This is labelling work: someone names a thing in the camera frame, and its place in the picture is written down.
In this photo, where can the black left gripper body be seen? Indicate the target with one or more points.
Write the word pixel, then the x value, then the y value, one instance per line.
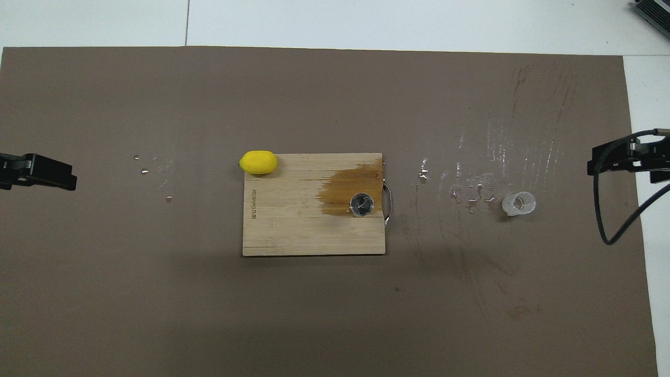
pixel 11 167

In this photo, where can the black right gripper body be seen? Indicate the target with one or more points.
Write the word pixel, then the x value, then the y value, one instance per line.
pixel 657 157

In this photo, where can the clear plastic cup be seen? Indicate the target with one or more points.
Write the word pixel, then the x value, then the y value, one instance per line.
pixel 518 204

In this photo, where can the steel double jigger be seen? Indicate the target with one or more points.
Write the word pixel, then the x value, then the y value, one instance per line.
pixel 362 204

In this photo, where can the grey laptop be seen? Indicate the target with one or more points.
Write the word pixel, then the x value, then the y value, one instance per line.
pixel 654 9

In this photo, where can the yellow lemon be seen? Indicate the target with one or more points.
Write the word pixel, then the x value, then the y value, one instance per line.
pixel 258 162

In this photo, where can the bamboo cutting board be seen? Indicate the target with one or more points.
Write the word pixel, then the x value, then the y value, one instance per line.
pixel 293 225

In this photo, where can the brown table mat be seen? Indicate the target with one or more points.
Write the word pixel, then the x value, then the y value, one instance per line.
pixel 314 314

